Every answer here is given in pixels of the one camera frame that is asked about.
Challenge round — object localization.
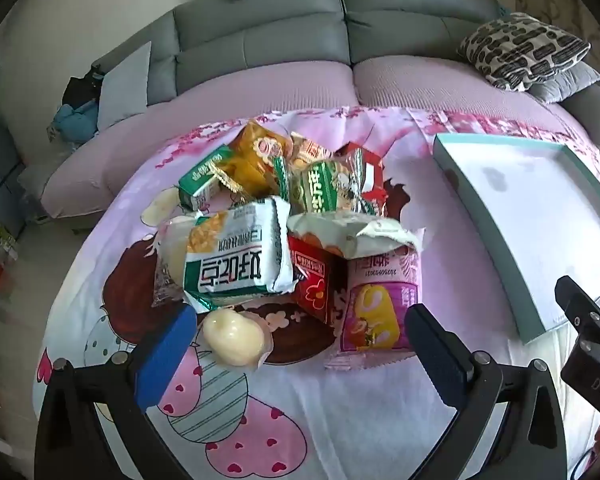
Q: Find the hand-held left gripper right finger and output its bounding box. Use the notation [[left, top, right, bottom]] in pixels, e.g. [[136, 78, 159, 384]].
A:
[[405, 304, 568, 480]]

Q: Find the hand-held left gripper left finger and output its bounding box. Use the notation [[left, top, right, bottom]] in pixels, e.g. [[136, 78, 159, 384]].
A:
[[35, 305, 198, 480]]

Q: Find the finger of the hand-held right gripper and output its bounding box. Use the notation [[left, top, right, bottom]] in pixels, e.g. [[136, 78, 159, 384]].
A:
[[555, 275, 600, 346]]

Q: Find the clear yellow bun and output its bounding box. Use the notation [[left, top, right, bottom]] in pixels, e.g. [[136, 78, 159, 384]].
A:
[[200, 307, 273, 373]]

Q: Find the pink cake packet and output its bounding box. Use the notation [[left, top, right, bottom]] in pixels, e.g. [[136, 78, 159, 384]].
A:
[[325, 250, 423, 371]]

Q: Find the teal shallow box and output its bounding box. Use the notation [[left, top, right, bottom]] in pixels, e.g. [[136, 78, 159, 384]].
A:
[[432, 132, 600, 345]]

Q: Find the large white green packet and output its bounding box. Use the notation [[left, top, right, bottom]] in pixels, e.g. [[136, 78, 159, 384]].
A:
[[182, 196, 296, 311]]

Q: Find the red flower print packet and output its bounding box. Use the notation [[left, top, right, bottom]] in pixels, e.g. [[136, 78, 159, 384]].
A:
[[286, 232, 348, 326]]

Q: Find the small green snack packet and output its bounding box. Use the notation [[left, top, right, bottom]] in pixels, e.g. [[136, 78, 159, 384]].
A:
[[178, 144, 238, 211]]

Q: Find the green biscuit packet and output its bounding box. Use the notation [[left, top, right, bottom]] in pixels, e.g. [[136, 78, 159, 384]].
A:
[[275, 152, 376, 216]]

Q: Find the printed cartoon blanket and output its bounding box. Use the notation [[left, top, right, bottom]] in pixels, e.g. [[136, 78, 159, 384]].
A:
[[30, 105, 600, 480]]

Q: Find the yellow bread packet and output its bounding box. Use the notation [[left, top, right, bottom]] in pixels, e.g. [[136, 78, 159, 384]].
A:
[[215, 119, 293, 206]]

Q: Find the dark grey pillow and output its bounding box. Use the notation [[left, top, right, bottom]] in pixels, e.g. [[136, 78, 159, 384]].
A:
[[527, 60, 600, 106]]

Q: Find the beige cake packet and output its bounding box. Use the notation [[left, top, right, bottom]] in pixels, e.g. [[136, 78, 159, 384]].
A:
[[287, 132, 338, 171]]

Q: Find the blue cloth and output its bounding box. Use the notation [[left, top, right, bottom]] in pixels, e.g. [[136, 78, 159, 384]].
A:
[[50, 100, 101, 143]]

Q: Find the black patterned pillow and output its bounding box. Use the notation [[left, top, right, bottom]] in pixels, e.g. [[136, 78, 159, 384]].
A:
[[457, 12, 592, 92]]

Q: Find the light grey pillow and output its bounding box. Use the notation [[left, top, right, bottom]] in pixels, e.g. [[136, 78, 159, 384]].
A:
[[96, 41, 152, 133]]

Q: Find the dark bag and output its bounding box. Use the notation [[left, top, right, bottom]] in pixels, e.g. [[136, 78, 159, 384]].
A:
[[61, 64, 105, 111]]

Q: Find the pink sofa cover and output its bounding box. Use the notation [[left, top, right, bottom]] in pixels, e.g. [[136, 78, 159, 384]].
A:
[[40, 55, 596, 233]]

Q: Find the grey sofa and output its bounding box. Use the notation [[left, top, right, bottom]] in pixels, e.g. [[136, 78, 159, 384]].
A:
[[17, 0, 600, 233]]

